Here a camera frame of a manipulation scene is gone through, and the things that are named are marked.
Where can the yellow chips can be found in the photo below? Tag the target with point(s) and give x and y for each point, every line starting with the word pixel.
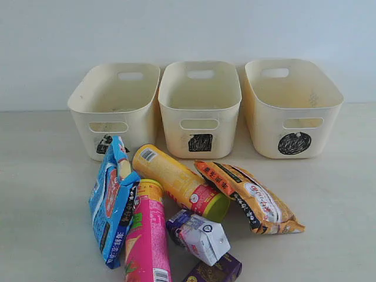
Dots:
pixel 189 190

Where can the blue instant noodle packet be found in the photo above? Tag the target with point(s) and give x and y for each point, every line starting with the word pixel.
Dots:
pixel 112 201

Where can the white purple milk carton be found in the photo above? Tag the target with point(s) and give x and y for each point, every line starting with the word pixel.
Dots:
pixel 201 237

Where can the orange instant noodle packet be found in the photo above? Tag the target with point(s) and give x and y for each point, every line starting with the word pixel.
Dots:
pixel 266 213

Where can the pink chips can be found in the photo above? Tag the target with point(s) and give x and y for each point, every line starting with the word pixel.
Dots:
pixel 147 257

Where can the cream bin square mark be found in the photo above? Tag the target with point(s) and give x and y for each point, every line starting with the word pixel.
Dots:
pixel 199 103

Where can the cream bin triangle mark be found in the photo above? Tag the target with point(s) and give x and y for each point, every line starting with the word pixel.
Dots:
pixel 117 99

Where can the cream bin circle mark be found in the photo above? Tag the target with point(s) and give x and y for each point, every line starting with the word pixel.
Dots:
pixel 290 107

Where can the purple carton box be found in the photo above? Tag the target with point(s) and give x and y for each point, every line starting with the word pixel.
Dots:
pixel 227 269

